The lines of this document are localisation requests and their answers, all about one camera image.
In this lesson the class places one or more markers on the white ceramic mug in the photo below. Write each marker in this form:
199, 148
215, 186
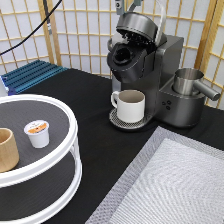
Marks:
130, 105

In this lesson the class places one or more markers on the stainless steel milk pitcher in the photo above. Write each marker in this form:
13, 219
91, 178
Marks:
188, 82

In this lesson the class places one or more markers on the grey pod coffee machine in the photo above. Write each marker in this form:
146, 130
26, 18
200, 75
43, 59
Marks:
144, 59

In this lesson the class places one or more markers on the wooden shoji folding screen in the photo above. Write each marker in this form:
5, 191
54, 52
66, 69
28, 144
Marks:
74, 34

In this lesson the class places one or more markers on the blue ridged tray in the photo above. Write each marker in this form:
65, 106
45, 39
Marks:
30, 75

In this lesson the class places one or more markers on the grey woven placemat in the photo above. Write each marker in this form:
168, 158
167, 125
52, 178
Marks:
172, 180

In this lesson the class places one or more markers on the white two-tier round shelf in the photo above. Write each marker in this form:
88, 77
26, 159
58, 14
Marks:
45, 179

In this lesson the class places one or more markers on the light wooden cup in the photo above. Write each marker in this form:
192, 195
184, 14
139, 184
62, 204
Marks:
9, 155

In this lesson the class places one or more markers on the white coffee pod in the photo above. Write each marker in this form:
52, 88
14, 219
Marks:
38, 133

